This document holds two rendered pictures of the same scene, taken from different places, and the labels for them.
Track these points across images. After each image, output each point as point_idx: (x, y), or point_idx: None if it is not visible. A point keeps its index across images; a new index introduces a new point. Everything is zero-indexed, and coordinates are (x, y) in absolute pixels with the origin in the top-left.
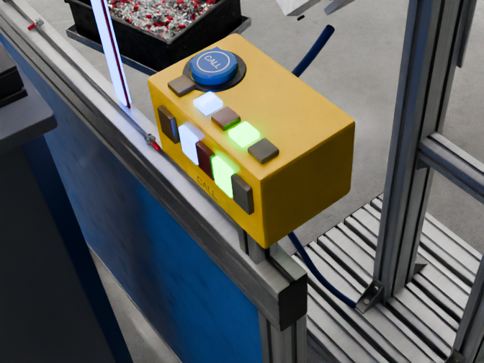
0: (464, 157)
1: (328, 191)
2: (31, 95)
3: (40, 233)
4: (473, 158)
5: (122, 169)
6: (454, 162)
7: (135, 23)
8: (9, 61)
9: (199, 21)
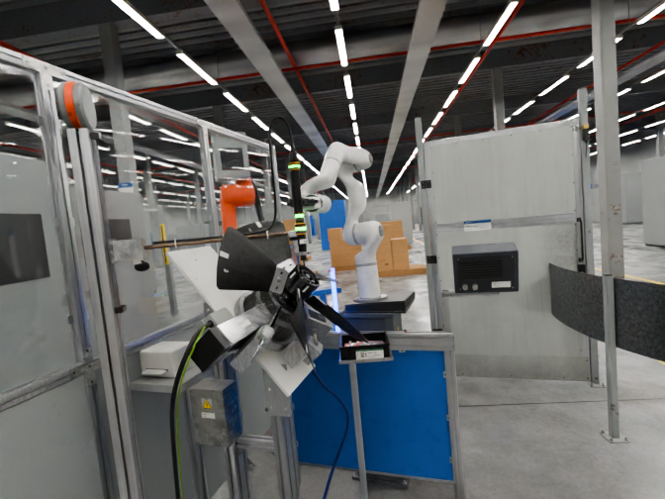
0: (260, 439)
1: None
2: (344, 313)
3: None
4: (256, 441)
5: None
6: (263, 436)
7: (364, 343)
8: (346, 304)
9: (339, 340)
